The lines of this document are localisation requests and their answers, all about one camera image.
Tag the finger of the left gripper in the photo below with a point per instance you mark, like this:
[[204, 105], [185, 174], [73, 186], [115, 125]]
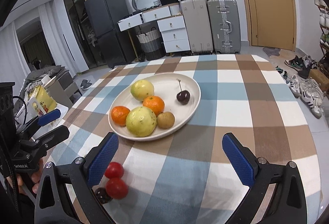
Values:
[[33, 125], [51, 139]]

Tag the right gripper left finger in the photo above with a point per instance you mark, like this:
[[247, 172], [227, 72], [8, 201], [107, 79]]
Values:
[[53, 203]]

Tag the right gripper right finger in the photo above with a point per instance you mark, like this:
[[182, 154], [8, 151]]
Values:
[[287, 203]]

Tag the red cherry tomato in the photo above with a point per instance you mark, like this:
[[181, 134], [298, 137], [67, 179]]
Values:
[[116, 188], [114, 170]]

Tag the orange mandarin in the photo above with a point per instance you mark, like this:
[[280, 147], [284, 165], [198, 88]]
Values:
[[155, 103], [119, 114]]

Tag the yellow snack bag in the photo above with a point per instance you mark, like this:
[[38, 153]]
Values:
[[41, 101]]

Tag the large yellow-green guava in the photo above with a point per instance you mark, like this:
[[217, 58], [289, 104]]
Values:
[[141, 121]]

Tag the green striped guava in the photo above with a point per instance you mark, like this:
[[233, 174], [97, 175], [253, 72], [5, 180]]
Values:
[[142, 89]]

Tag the brown longan front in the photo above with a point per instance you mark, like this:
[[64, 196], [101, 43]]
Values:
[[165, 120]]

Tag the black refrigerator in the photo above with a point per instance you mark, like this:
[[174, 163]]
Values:
[[118, 47]]

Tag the dark red cherry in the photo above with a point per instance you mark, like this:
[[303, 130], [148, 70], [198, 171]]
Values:
[[183, 96]]

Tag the woven laundry basket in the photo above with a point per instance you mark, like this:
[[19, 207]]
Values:
[[151, 44]]

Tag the white drawer cabinet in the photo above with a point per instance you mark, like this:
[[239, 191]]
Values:
[[170, 22]]

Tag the silver suitcase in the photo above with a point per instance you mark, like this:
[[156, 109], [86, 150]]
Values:
[[225, 25]]

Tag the beige suitcase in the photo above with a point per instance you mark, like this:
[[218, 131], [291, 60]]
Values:
[[198, 27]]

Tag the wooden shoe rack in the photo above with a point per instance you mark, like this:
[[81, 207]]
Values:
[[323, 23]]

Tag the wooden door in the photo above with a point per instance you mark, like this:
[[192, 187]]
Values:
[[271, 23]]

